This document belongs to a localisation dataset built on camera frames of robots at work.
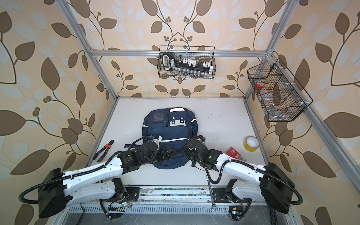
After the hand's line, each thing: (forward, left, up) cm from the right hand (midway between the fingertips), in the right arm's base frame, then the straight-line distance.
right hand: (180, 150), depth 81 cm
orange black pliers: (+8, +49, -8) cm, 50 cm away
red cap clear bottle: (+27, -48, +23) cm, 60 cm away
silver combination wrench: (-27, -17, -10) cm, 34 cm away
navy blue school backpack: (+17, +2, 0) cm, 17 cm away
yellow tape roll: (+7, -47, -10) cm, 49 cm away
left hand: (-2, +6, +3) cm, 7 cm away
